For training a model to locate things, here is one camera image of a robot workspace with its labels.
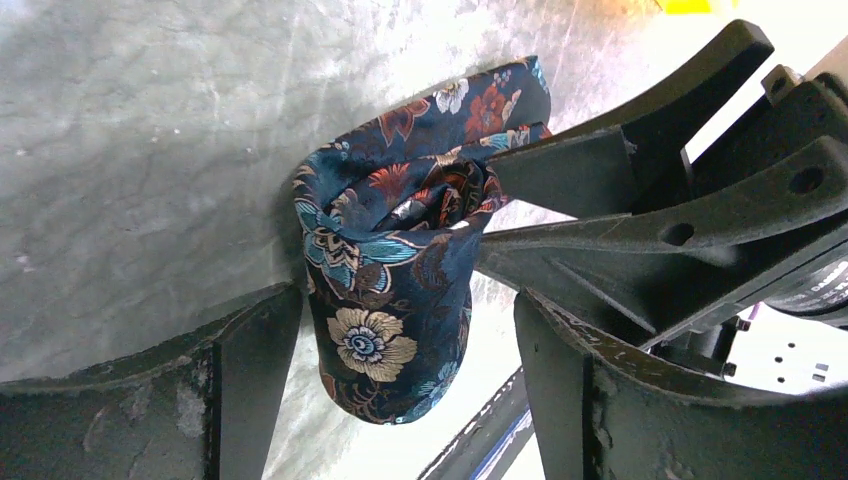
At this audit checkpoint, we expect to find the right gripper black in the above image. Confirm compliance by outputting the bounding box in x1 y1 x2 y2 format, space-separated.
478 19 847 347

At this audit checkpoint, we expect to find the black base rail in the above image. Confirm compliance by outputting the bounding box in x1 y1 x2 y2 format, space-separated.
419 368 534 480

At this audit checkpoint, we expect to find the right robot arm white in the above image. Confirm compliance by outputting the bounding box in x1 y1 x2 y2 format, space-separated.
478 20 847 479

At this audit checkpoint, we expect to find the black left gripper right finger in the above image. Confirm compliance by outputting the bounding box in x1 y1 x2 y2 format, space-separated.
514 289 847 479

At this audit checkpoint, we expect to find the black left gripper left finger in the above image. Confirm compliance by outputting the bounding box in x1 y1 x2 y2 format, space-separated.
1 284 303 479

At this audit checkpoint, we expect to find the yellow plastic tray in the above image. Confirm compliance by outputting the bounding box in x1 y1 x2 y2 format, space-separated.
655 0 740 15

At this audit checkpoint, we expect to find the navy floral necktie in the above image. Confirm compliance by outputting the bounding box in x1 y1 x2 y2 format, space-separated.
292 56 551 425

